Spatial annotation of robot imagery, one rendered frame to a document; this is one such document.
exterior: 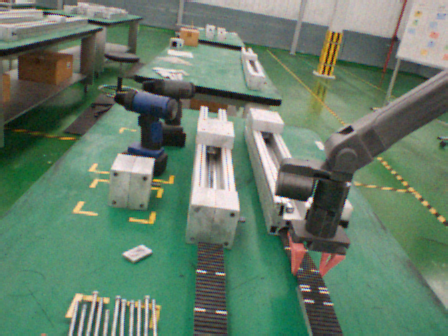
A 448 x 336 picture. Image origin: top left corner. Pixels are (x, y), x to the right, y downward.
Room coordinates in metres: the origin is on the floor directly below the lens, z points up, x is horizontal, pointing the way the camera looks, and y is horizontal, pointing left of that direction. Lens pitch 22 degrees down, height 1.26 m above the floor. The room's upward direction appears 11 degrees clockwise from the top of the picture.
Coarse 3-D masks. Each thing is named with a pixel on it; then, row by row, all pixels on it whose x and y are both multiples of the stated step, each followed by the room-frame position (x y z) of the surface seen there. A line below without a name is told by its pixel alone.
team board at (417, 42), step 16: (416, 0) 6.86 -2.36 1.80; (432, 0) 6.58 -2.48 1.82; (416, 16) 6.76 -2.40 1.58; (432, 16) 6.50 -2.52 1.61; (416, 32) 6.68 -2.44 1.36; (432, 32) 6.41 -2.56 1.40; (400, 48) 6.87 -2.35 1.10; (416, 48) 6.59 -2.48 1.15; (432, 48) 6.32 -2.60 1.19; (432, 64) 6.23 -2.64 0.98
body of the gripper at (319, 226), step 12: (312, 204) 0.68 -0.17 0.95; (312, 216) 0.67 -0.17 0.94; (324, 216) 0.66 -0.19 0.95; (336, 216) 0.66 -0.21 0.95; (300, 228) 0.68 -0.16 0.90; (312, 228) 0.67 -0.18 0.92; (324, 228) 0.66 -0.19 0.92; (336, 228) 0.67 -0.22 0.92; (300, 240) 0.66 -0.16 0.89; (312, 240) 0.66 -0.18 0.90; (324, 240) 0.66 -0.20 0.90; (336, 240) 0.66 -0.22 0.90; (348, 240) 0.67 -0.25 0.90
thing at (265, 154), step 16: (256, 144) 1.29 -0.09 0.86; (272, 144) 1.40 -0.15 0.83; (256, 160) 1.23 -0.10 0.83; (272, 160) 1.23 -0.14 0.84; (256, 176) 1.17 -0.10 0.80; (272, 176) 1.02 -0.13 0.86; (272, 192) 0.92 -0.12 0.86; (272, 208) 0.88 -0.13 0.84; (288, 208) 0.91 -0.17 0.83; (304, 208) 0.88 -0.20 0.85; (272, 224) 0.87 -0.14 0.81; (288, 224) 0.88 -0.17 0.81
